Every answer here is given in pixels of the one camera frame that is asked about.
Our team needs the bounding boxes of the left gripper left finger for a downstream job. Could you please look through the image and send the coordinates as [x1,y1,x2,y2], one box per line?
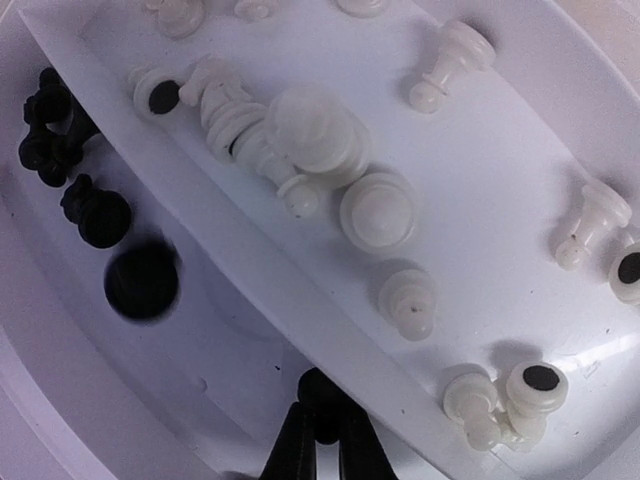
[259,402,317,480]

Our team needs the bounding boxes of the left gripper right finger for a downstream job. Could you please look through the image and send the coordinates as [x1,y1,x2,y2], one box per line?
[339,406,395,480]

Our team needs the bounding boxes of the black chess piece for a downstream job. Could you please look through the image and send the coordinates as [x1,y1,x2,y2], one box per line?
[297,368,351,445]

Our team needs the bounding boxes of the white plastic tray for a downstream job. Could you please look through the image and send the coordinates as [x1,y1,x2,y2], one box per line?
[1,1,639,479]

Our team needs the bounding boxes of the pile of black chess pieces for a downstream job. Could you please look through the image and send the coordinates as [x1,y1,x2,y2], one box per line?
[18,67,180,324]

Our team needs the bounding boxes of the pile of white chess pieces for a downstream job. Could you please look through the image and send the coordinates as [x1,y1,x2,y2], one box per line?
[124,0,640,454]

